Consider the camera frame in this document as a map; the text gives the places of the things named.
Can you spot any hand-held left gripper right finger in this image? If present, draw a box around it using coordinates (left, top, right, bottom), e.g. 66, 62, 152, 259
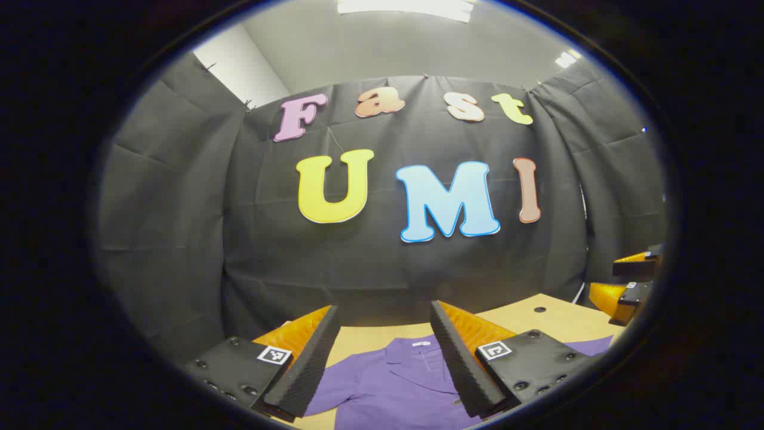
430, 300, 597, 419

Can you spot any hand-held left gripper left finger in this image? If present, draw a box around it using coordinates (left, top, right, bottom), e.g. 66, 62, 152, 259
182, 305, 341, 423

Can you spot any purple button shirt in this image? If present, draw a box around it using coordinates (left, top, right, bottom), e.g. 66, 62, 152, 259
304, 334, 615, 430

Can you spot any black backdrop cloth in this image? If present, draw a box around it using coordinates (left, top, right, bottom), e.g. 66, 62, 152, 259
95, 53, 666, 365

